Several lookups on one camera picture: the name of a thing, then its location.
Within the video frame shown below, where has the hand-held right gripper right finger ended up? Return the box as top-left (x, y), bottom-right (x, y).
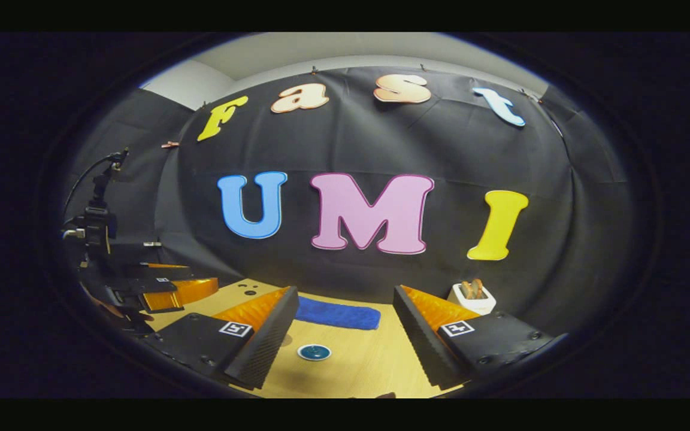
top-left (392, 285), bottom-right (555, 391)

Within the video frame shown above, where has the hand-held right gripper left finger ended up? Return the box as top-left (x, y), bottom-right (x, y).
top-left (140, 286), bottom-right (300, 391)

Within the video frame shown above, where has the teal teacup lid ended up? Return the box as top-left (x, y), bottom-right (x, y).
top-left (298, 344), bottom-right (332, 362)

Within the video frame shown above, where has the white toaster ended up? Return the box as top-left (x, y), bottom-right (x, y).
top-left (447, 283), bottom-right (497, 316)

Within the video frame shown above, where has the blue towel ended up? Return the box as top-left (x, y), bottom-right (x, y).
top-left (295, 296), bottom-right (382, 330)

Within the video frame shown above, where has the black backdrop cloth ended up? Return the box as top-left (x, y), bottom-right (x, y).
top-left (60, 66), bottom-right (639, 336)

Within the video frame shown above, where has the black camera stand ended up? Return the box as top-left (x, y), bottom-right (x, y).
top-left (60, 148), bottom-right (131, 267)

